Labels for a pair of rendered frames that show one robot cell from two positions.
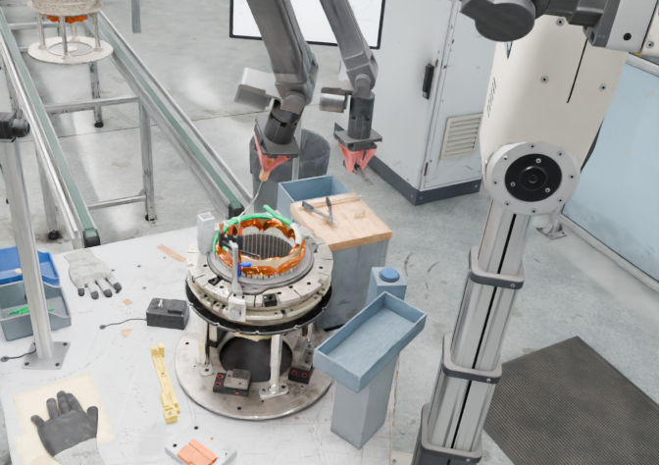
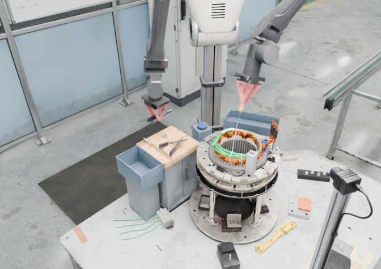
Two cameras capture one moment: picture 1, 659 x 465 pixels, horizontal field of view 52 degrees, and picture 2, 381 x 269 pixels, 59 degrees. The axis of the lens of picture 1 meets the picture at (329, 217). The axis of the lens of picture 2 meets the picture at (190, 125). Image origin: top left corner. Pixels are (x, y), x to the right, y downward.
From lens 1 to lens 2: 1.97 m
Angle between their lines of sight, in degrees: 83
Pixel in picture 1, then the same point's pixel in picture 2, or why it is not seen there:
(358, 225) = (173, 135)
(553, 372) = (70, 190)
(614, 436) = (109, 171)
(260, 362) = (233, 205)
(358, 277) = not seen: hidden behind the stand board
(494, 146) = (236, 22)
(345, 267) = not seen: hidden behind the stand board
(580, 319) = (22, 183)
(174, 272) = not seen: outside the picture
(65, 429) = (337, 260)
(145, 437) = (308, 231)
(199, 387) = (270, 218)
